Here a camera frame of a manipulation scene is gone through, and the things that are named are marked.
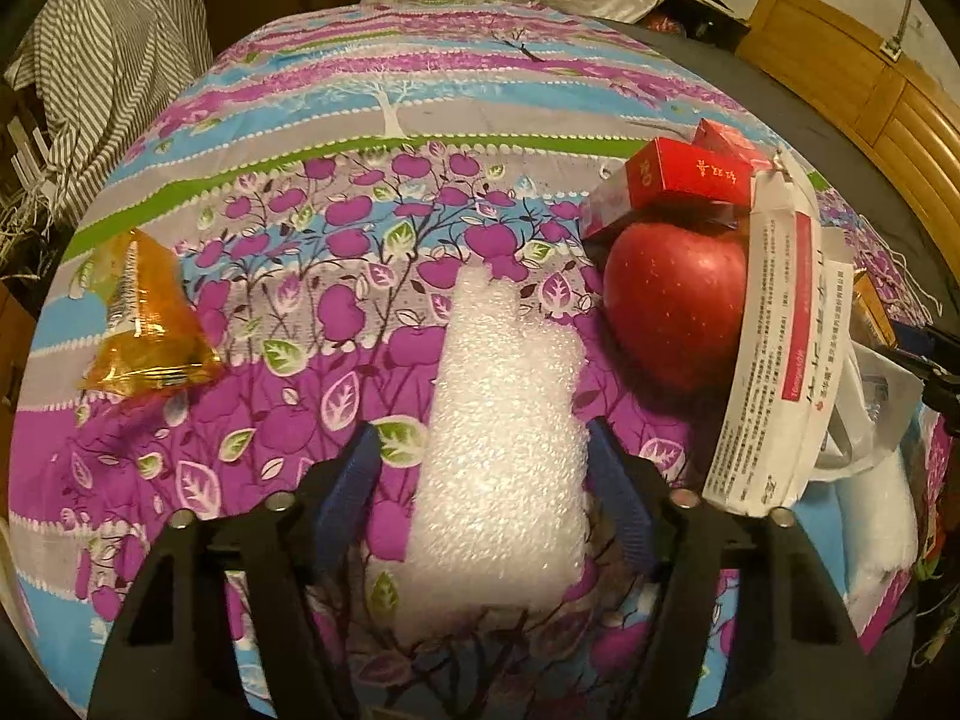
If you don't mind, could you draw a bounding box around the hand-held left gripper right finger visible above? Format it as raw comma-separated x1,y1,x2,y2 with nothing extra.
585,418,878,720

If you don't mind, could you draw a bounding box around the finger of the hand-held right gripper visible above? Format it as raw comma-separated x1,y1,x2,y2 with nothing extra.
883,326,960,436

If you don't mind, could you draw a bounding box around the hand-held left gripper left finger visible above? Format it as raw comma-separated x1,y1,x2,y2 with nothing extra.
88,424,383,720

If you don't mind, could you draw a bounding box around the white bubble wrap piece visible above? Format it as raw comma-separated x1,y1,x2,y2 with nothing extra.
401,266,590,635

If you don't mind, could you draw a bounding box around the red and white box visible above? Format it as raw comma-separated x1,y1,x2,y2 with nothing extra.
580,171,740,245

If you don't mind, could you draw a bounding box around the white plastic bag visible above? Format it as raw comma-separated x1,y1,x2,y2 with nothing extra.
814,337,925,482

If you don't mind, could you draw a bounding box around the yellow packet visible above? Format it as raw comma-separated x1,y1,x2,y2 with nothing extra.
853,270,899,344

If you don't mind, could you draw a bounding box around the white red-striped paper box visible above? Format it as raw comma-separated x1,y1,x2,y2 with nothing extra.
701,157,852,518

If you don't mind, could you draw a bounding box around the red apple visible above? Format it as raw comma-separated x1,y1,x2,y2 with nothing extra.
602,221,751,395

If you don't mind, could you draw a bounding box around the orange plastic wrapper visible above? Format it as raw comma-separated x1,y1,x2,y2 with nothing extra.
77,229,226,398

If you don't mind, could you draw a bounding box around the wooden cabinet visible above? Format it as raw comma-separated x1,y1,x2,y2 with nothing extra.
735,0,960,301

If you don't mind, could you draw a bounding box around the purple floral printed tablecloth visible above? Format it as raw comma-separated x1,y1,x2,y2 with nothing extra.
0,4,947,720

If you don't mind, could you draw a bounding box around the small red box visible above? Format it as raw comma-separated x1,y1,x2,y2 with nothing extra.
691,118,777,170

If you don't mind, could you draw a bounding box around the red cardboard box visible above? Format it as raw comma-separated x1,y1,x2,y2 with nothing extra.
626,137,757,209

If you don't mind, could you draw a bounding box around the grey striped cloth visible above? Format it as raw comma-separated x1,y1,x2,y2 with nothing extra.
4,0,215,230

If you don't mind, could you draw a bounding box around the white rope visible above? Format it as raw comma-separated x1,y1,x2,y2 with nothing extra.
855,214,942,320

